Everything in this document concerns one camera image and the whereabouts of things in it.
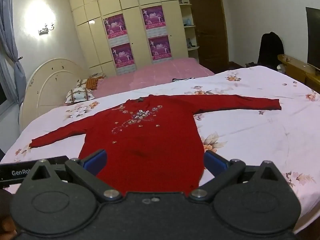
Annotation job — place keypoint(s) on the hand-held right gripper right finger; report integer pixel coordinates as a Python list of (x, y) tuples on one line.
[(214, 162)]

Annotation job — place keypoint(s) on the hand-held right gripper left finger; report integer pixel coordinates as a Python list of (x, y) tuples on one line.
[(96, 162)]

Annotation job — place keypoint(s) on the red embroidered sweater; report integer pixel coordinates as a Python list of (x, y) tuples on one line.
[(150, 145)]

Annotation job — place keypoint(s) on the floral white bed sheet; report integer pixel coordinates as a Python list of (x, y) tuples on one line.
[(250, 130)]

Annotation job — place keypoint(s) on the floral pillow with brown border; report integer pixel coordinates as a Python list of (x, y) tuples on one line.
[(82, 82), (79, 95)]

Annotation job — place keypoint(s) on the orange striped cushion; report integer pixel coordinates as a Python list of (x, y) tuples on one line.
[(93, 82)]

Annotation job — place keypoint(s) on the black and white cloth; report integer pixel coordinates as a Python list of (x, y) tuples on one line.
[(182, 79)]

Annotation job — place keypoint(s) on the cream bed headboard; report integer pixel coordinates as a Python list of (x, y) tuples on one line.
[(47, 87)]

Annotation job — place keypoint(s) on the pink bed sheet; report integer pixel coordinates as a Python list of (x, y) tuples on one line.
[(155, 73)]

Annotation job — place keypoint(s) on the wooden television cabinet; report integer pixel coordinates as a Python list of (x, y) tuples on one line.
[(300, 70)]

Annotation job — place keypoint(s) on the black garment on chair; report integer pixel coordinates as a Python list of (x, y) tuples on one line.
[(271, 48)]

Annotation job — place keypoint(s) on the grey curtain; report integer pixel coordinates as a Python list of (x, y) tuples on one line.
[(10, 42)]

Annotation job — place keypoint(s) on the cream corner shelf unit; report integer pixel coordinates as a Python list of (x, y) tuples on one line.
[(190, 30)]

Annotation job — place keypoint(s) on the brown wooden door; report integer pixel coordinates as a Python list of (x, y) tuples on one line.
[(210, 27)]

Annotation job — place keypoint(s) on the light blue box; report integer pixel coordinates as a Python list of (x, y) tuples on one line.
[(188, 21)]

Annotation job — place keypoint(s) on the black television screen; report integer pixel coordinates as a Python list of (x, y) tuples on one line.
[(313, 40)]

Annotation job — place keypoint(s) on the cream wardrobe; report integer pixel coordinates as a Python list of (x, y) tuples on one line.
[(130, 2)]

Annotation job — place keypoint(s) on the purple wall poster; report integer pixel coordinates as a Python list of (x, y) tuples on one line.
[(122, 55), (160, 47), (114, 26), (153, 17)]

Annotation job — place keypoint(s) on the wall lamp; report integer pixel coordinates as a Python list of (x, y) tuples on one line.
[(46, 28)]

